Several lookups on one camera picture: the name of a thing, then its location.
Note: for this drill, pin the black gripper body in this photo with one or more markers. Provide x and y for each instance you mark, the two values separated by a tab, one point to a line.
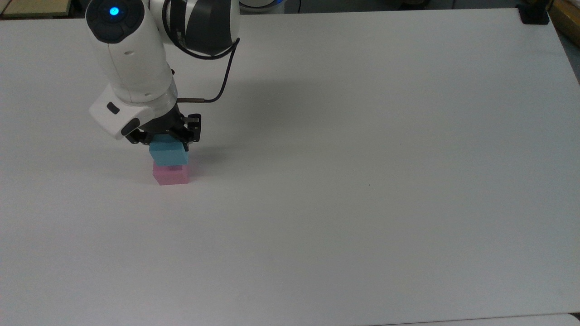
165	124

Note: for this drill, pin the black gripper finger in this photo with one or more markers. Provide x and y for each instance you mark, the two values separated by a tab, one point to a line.
136	138
194	129

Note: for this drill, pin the blue cube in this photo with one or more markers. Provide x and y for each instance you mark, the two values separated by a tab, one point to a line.
168	151

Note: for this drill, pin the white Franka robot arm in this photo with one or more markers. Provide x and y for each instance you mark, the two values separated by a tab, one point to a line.
131	59

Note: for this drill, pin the pink cube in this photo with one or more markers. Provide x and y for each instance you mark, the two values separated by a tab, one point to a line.
171	175

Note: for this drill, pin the wooden board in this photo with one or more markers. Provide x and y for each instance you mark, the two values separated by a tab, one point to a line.
34	7
568	18

